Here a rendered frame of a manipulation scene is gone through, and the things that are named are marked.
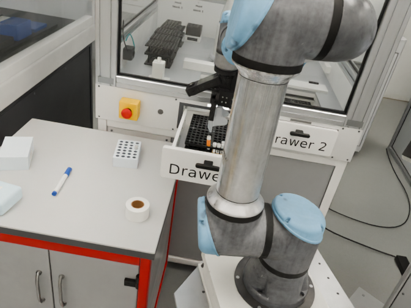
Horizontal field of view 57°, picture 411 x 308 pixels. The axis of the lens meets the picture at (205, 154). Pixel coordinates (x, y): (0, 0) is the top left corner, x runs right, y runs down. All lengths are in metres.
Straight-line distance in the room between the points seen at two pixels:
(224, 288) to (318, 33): 0.58
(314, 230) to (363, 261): 1.67
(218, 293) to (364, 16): 0.62
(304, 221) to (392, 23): 0.83
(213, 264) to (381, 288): 1.51
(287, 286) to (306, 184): 0.83
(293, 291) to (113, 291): 0.60
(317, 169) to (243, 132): 0.99
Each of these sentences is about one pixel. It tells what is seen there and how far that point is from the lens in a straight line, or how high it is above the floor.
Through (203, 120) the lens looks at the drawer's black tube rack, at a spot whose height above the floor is 0.90.
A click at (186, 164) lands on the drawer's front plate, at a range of 1.17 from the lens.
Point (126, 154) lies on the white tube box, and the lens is 1.35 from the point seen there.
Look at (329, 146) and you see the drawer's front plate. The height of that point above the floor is 0.86.
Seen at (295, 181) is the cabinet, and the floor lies 0.66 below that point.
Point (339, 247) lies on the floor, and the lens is 2.45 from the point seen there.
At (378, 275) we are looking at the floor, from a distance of 2.41.
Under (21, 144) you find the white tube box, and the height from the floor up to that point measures 0.81.
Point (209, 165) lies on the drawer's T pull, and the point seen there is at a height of 0.91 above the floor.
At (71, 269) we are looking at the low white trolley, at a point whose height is 0.60.
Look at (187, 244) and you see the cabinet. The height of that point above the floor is 0.19.
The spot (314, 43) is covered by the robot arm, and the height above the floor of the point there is 1.40.
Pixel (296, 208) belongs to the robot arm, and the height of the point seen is 1.06.
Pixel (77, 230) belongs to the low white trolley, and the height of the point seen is 0.76.
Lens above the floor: 1.53
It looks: 32 degrees down
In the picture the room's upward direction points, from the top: 10 degrees clockwise
